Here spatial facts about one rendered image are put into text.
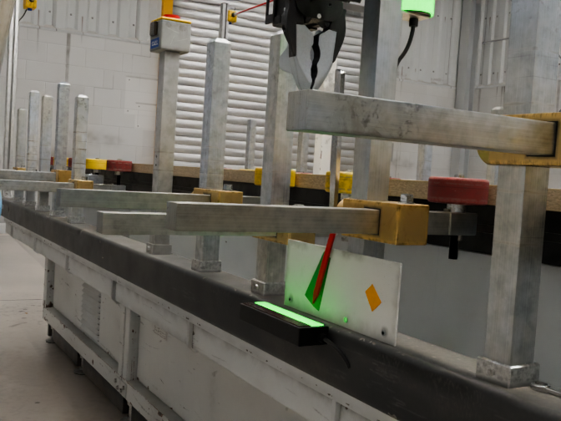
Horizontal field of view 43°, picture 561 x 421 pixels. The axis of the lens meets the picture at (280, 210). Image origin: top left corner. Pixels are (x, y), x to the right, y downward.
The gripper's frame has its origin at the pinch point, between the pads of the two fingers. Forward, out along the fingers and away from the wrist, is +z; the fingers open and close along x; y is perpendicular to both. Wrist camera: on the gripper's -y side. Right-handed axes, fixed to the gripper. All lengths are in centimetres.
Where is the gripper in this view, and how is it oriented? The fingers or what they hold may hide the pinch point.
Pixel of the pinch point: (310, 87)
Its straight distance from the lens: 92.9
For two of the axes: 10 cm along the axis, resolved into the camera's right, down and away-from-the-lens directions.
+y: -5.0, -0.8, 8.6
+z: -0.6, 10.0, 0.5
